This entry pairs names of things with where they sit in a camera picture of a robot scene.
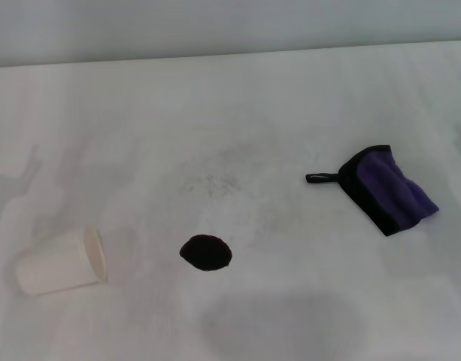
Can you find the purple rag with black trim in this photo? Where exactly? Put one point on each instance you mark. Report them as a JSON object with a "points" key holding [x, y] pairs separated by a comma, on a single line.
{"points": [[384, 180]]}

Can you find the white paper cup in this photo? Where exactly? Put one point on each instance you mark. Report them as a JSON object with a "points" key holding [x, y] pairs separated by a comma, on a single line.
{"points": [[57, 263]]}

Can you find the black water stain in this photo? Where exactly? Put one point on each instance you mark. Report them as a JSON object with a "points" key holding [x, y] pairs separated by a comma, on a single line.
{"points": [[205, 252]]}

